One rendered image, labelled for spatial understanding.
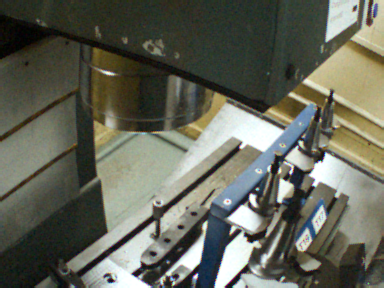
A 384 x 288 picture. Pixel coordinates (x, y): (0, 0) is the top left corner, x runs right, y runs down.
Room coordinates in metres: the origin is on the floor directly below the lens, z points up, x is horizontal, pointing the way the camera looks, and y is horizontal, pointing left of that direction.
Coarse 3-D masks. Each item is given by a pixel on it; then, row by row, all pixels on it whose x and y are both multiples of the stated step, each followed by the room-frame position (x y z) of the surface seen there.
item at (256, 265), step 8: (264, 240) 0.36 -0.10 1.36; (256, 248) 0.34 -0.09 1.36; (296, 248) 0.34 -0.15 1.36; (256, 256) 0.33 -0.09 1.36; (296, 256) 0.32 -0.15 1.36; (248, 264) 0.33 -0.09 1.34; (256, 264) 0.31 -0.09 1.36; (264, 264) 0.31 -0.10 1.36; (272, 264) 0.31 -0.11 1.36; (280, 264) 0.31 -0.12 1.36; (288, 264) 0.31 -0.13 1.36; (256, 272) 0.31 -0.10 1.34; (264, 272) 0.31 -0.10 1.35; (272, 272) 0.30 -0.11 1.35; (280, 272) 0.30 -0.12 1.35
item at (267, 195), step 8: (264, 176) 0.58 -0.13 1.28; (272, 176) 0.57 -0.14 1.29; (280, 176) 0.58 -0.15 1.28; (264, 184) 0.57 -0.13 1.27; (272, 184) 0.57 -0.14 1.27; (264, 192) 0.57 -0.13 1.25; (272, 192) 0.57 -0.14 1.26; (256, 200) 0.57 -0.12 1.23; (264, 200) 0.56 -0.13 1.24; (272, 200) 0.56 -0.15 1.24
